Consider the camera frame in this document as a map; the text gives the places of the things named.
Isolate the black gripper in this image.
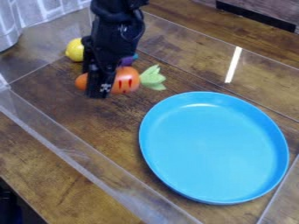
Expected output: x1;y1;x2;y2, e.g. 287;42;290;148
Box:
80;10;146;99

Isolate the orange toy carrot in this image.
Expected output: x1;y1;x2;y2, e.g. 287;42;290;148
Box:
74;64;168;95

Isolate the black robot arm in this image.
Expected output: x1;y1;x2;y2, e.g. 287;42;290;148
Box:
80;0;150;98

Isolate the blue round tray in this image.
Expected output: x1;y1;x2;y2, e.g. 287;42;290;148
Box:
139;92;290;205

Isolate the yellow toy lemon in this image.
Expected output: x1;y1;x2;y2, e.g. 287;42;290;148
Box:
66;38;84;62

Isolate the purple toy eggplant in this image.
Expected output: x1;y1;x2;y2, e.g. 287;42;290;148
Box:
120;53;139;67

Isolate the white checked curtain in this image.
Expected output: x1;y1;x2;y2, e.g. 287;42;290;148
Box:
0;0;91;52

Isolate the dark baseboard strip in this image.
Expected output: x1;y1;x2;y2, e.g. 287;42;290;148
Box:
216;0;297;32

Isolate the clear acrylic front barrier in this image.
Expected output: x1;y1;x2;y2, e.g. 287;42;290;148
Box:
0;74;202;224

